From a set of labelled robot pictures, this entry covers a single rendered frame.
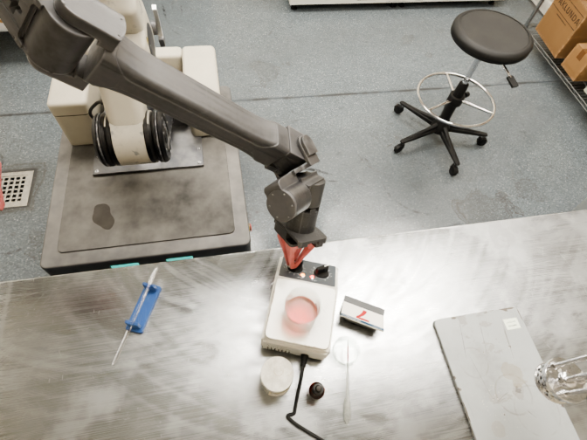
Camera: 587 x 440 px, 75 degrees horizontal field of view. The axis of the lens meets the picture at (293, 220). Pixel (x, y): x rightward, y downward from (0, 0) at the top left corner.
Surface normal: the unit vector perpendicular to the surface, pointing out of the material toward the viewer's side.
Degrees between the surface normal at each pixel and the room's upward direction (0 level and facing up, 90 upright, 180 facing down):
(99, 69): 97
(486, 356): 0
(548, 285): 0
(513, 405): 0
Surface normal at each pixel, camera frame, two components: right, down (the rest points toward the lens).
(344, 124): 0.08, -0.51
